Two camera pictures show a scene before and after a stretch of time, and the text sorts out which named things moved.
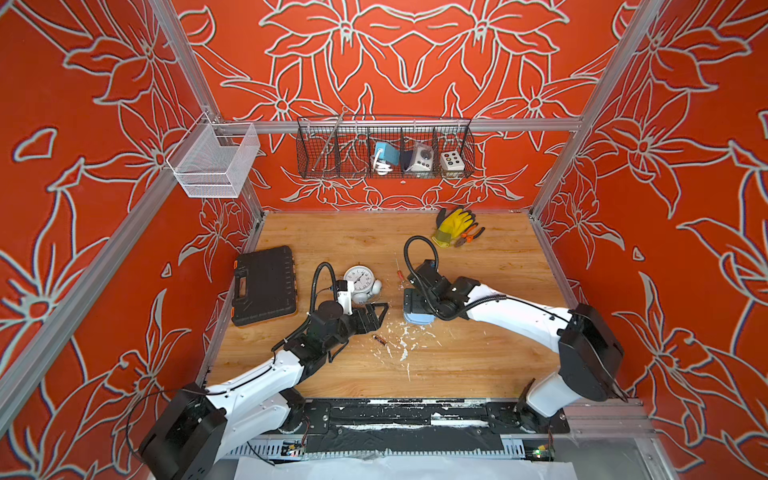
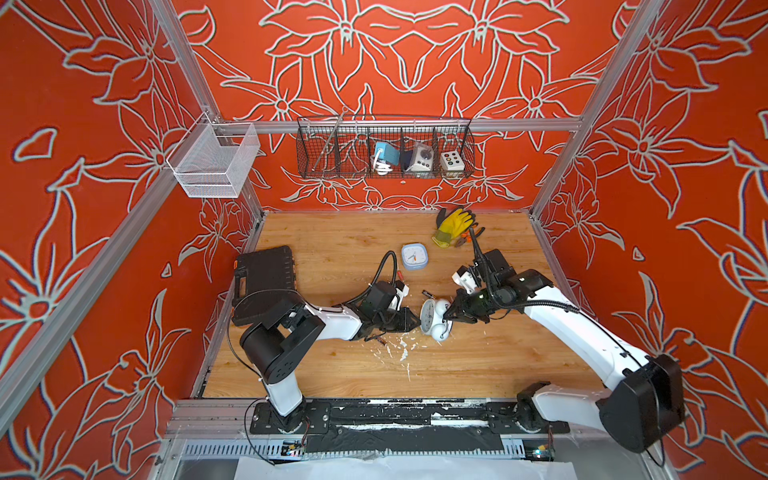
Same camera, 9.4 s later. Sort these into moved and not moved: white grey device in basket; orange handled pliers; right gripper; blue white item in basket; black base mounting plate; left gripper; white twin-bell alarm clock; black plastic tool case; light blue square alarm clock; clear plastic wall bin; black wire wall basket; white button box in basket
Moved: white twin-bell alarm clock; light blue square alarm clock; left gripper; right gripper
Not moved: black plastic tool case; white grey device in basket; blue white item in basket; black base mounting plate; orange handled pliers; clear plastic wall bin; white button box in basket; black wire wall basket
